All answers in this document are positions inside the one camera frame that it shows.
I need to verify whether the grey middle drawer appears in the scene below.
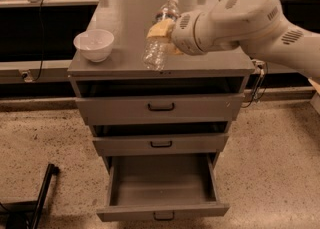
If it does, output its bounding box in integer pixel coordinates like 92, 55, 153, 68
93, 122, 228, 156

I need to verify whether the wall power outlet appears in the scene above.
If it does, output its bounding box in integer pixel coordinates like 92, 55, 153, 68
20, 70, 34, 83

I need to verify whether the white bowl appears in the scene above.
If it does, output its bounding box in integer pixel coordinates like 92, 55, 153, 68
73, 29, 115, 62

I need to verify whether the grey top drawer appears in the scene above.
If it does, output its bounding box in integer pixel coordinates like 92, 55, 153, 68
76, 81, 243, 125

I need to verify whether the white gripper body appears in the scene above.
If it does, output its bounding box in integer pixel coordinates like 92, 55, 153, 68
171, 10, 214, 56

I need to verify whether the black power adapter with cable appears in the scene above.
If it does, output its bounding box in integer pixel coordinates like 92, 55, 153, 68
242, 59, 269, 108

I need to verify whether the grey bottom drawer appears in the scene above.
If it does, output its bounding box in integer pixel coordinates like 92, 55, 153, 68
97, 153, 229, 222

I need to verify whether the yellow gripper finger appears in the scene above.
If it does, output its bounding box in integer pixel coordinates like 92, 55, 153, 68
147, 18, 175, 38
167, 43, 183, 55

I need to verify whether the grey drawer cabinet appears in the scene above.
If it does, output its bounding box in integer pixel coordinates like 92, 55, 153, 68
67, 0, 256, 167

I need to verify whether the black stand leg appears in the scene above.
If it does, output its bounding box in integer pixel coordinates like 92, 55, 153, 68
0, 163, 60, 229

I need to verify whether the clear plastic water bottle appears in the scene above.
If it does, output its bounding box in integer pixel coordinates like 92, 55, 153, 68
142, 0, 180, 71

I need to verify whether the black cable left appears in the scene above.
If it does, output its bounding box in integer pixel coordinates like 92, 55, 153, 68
33, 0, 56, 83

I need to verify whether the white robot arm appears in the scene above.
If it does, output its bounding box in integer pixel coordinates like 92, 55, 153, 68
143, 0, 320, 82

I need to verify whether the grey drawer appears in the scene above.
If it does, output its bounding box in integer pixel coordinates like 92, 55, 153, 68
97, 153, 229, 222
93, 122, 228, 156
76, 81, 243, 125

